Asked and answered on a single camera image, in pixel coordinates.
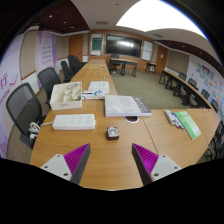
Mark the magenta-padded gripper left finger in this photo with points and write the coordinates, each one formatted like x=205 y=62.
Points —
x=56 y=165

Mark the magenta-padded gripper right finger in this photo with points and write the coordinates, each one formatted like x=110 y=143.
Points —
x=163 y=166

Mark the small black charger block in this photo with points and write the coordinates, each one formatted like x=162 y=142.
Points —
x=112 y=133

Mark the white power strip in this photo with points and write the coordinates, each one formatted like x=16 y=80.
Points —
x=73 y=121

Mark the green booklet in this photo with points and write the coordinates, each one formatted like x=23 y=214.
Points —
x=188 y=125

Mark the white pack of markers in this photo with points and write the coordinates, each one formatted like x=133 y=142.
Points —
x=170 y=116

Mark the white open cardboard box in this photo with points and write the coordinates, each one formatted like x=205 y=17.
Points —
x=65 y=105

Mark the large black mesh office chair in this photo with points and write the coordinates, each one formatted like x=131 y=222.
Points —
x=21 y=106

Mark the white book with dark stripe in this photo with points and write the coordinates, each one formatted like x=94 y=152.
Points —
x=123 y=106

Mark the flat white and blue box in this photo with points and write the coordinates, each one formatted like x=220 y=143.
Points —
x=93 y=96

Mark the line of black office chairs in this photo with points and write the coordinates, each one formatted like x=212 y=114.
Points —
x=215 y=103

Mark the long curved wooden desk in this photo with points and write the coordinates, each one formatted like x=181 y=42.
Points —
x=183 y=85

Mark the white printed paper sheet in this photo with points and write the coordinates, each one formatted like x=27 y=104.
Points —
x=100 y=86

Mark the row of black office chairs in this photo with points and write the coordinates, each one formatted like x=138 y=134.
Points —
x=70 y=65

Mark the small wooden side table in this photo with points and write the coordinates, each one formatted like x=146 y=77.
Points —
x=150 y=64

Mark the wooden door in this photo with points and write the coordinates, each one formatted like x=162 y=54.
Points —
x=161 y=58
x=75 y=47

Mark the dark-legged wooden desk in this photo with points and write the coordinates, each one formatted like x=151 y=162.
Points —
x=125 y=61

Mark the white framed whiteboard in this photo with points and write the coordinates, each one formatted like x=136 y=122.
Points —
x=147 y=50

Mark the bright ceiling light panel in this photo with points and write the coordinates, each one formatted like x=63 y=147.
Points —
x=156 y=16

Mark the colourful wall posters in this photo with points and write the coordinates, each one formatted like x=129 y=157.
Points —
x=208 y=78

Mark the purple wall banner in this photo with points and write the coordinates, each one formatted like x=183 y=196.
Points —
x=46 y=51

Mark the large black wall screen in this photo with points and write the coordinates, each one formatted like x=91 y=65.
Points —
x=123 y=45

